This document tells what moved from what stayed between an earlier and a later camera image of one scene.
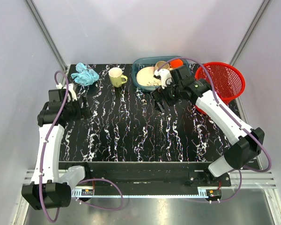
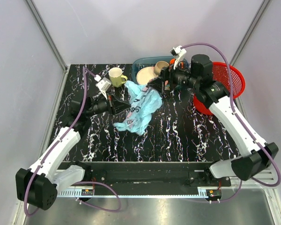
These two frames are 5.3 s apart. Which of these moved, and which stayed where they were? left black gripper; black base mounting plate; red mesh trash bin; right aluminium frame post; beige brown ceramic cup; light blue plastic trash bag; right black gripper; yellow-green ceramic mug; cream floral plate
Moved: light blue plastic trash bag; right black gripper; left black gripper
Stayed: beige brown ceramic cup; black base mounting plate; cream floral plate; right aluminium frame post; red mesh trash bin; yellow-green ceramic mug
